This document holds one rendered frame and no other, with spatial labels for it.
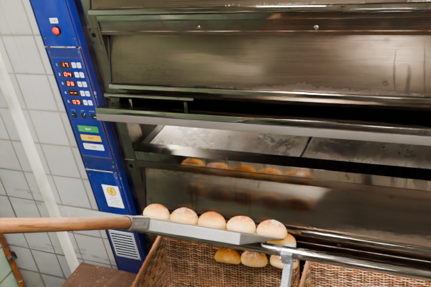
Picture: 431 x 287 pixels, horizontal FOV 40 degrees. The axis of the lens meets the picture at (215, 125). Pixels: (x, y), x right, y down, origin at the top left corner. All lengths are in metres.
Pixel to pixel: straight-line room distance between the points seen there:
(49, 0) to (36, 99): 0.46
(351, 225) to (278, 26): 0.70
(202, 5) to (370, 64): 0.50
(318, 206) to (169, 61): 0.68
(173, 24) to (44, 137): 0.82
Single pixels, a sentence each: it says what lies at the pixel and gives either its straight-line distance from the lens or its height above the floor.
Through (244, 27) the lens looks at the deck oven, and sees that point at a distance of 1.74.
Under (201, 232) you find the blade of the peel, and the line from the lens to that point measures 1.54.
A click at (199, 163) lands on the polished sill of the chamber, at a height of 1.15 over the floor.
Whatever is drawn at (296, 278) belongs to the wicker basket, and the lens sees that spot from 2.12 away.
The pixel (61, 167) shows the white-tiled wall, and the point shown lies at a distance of 2.45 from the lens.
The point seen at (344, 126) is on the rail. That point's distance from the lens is 1.61.
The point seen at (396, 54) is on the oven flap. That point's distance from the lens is 1.66.
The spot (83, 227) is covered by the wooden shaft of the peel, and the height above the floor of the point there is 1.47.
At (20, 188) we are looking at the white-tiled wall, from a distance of 2.70.
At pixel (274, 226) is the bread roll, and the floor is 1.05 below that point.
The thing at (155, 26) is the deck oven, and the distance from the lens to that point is 1.87.
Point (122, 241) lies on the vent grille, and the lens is 2.47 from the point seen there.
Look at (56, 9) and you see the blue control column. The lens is 2.02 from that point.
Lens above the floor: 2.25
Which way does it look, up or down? 29 degrees down
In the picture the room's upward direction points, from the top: 11 degrees counter-clockwise
